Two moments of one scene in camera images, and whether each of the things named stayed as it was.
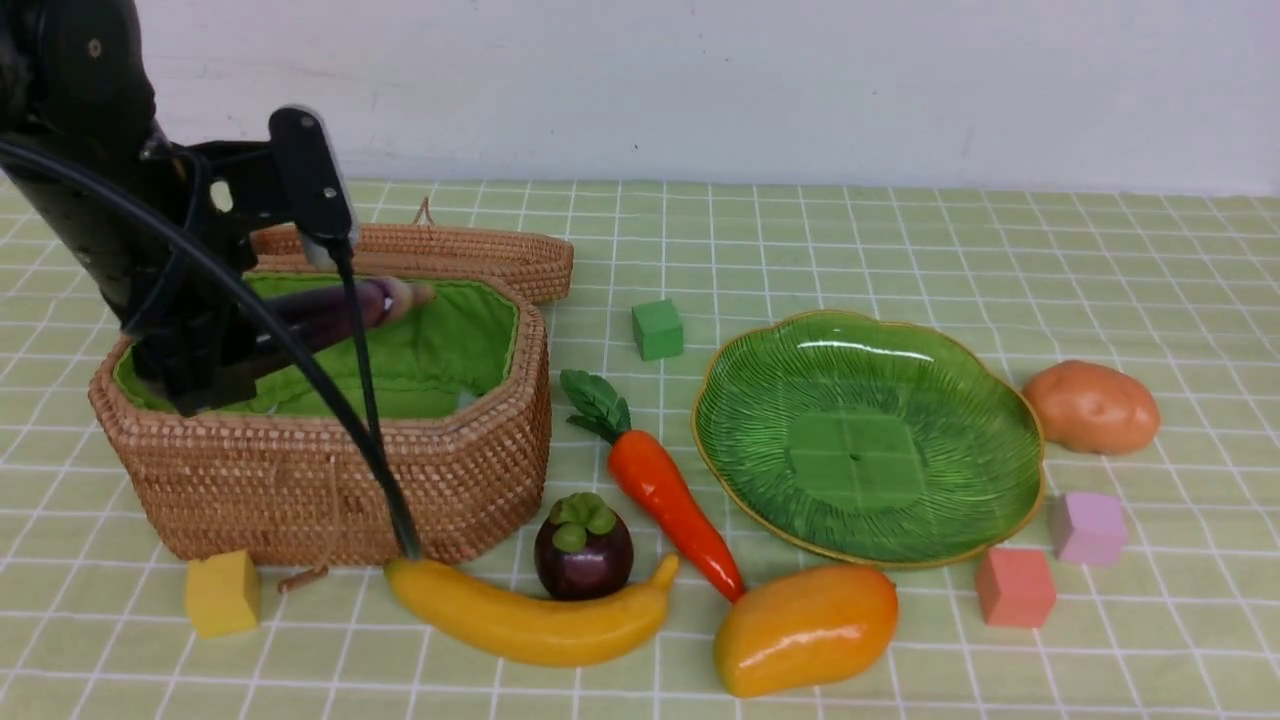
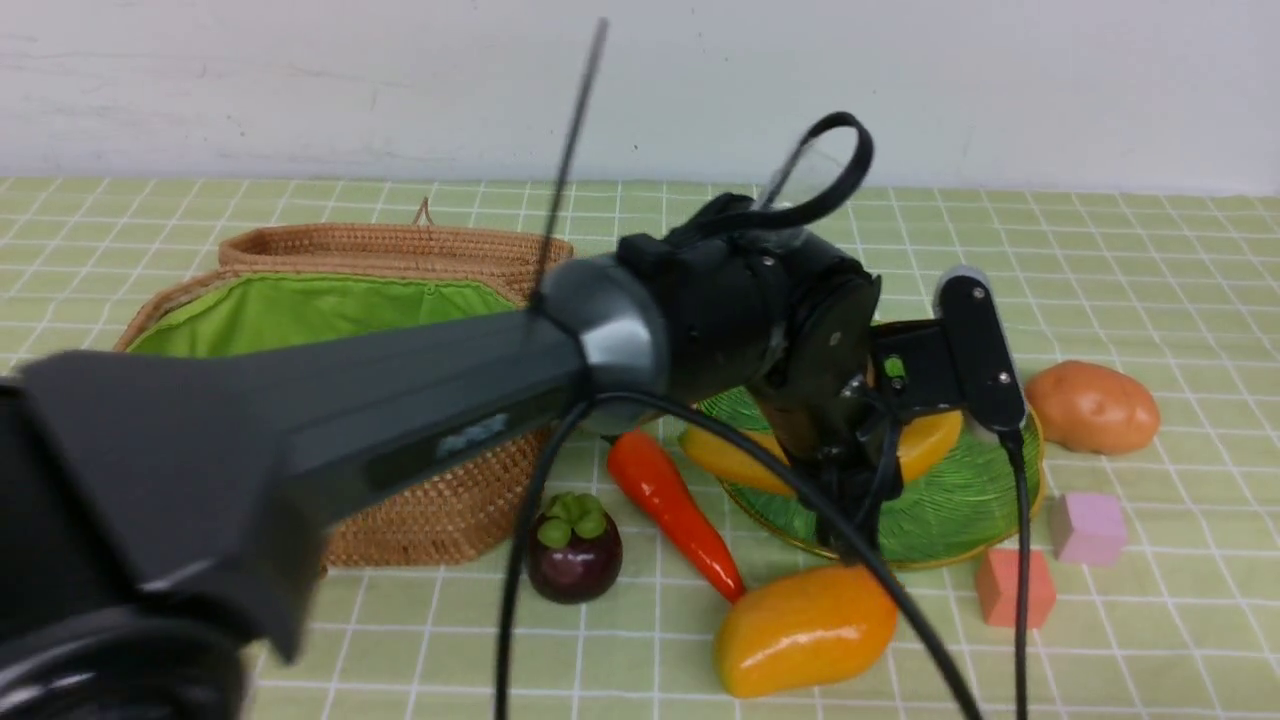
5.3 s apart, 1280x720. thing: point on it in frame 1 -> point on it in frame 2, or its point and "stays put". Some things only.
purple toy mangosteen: [583, 550] stays put
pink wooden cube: [1089, 528] stays put
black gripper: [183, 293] -> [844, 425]
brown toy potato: [1093, 408] stays put
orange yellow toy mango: [792, 629] stays put
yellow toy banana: [494, 616] -> [927, 441]
